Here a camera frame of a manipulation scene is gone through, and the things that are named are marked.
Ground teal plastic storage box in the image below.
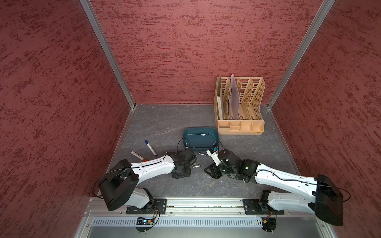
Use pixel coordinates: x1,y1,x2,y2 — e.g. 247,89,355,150
183,127,219,151

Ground aluminium corner post right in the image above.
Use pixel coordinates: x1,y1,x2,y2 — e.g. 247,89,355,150
267,0,335,111

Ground beige plastic file organizer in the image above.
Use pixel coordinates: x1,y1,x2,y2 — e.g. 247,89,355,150
213,76,266,135

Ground blue capped white marker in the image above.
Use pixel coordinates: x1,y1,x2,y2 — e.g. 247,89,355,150
145,140,158,157

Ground aluminium corner post left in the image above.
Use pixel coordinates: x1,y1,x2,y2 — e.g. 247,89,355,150
80,0,136,110

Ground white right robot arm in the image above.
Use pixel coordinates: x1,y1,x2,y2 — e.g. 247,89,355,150
204,147,346,226

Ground purple folder in organizer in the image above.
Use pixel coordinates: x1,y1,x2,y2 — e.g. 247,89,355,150
229,74,240,120

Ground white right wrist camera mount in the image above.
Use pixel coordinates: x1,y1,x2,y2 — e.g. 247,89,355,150
207,146,221,166

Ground aluminium front rail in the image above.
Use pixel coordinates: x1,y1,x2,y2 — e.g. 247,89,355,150
75,197,336,238

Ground white folder in organizer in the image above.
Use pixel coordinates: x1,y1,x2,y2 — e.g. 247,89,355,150
216,75,224,120

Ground red capped white marker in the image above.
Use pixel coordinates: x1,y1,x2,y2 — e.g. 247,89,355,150
131,151,147,162

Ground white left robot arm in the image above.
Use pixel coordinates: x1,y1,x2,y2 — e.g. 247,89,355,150
92,148,197,216

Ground aluminium corner post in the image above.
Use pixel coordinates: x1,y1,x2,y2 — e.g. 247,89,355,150
267,0,335,111
80,0,136,110

